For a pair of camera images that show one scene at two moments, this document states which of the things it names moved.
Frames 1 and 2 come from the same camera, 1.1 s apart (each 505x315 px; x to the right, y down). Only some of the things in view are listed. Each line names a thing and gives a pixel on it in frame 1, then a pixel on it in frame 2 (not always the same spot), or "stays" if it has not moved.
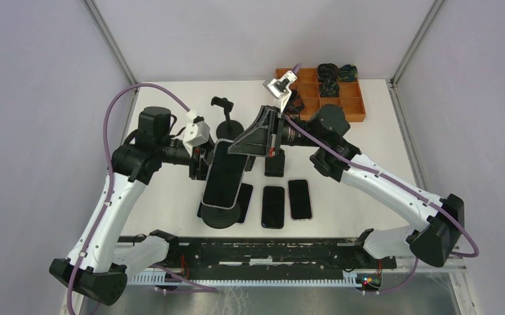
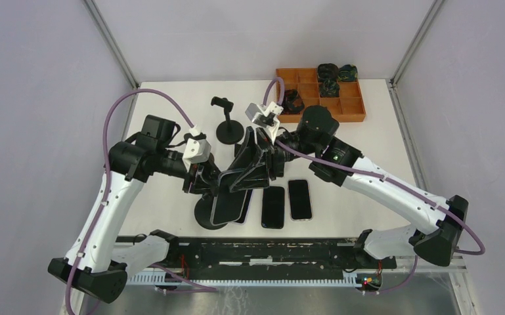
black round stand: x=219 y=218 -> x=203 y=210
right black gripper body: x=282 y=131 -> x=277 y=155
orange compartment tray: x=350 y=95 stays
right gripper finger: x=264 y=111 -> x=250 y=153
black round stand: x=228 y=128 stays
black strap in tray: x=295 y=104 stays
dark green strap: x=347 y=73 stays
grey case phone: x=299 y=200 stays
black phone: x=273 y=207 stays
